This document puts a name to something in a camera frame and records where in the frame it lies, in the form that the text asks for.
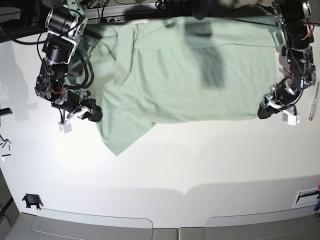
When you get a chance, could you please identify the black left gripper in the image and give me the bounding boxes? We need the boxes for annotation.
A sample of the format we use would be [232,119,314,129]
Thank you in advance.
[257,86,298,119]

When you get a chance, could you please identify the black hex keys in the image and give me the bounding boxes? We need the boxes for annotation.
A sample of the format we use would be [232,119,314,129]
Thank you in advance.
[0,135,12,162]

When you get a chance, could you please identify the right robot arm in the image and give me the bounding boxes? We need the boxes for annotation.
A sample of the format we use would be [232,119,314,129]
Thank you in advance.
[34,0,103,125]

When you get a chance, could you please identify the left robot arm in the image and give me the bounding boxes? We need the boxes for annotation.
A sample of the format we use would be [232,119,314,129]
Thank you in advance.
[257,0,316,119]

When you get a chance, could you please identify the clear red-capped screwdriver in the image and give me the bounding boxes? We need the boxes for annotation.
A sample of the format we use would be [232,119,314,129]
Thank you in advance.
[308,81,320,121]

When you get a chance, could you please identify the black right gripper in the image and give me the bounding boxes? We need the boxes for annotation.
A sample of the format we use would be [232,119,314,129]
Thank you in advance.
[65,91,103,123]

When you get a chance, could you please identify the black clip bracket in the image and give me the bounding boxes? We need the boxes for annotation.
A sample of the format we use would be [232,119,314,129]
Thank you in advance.
[22,193,43,210]

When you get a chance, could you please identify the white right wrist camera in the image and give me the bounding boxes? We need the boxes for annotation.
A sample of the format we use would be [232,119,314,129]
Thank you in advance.
[58,121,72,134]

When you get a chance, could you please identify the green T-shirt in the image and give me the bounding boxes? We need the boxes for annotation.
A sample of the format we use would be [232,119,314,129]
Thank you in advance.
[78,16,281,155]

